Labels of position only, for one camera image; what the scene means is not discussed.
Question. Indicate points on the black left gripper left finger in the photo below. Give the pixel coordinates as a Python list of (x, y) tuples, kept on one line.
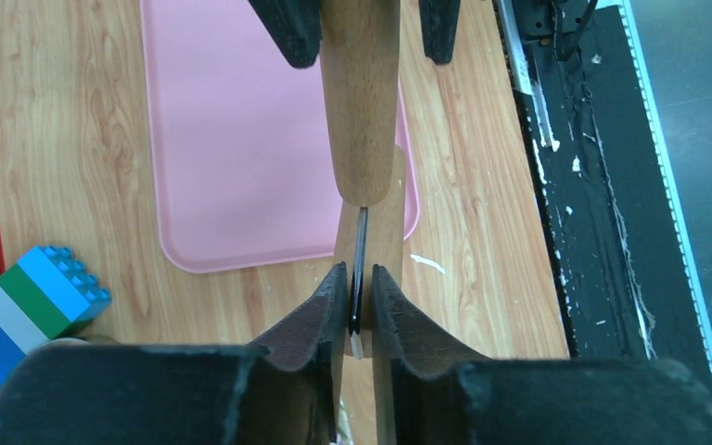
[(281, 388)]

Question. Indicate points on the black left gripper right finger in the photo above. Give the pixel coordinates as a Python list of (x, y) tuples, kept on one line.
[(430, 388)]

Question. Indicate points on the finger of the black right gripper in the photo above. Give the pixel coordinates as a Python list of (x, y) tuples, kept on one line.
[(294, 26), (439, 22)]

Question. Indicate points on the wooden dough roller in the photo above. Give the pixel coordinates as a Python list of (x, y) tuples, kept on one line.
[(359, 57)]

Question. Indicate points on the pink rectangular tray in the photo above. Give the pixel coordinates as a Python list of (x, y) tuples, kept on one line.
[(242, 166)]

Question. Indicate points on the blue green white brick stack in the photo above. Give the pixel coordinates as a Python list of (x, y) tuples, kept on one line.
[(48, 294)]

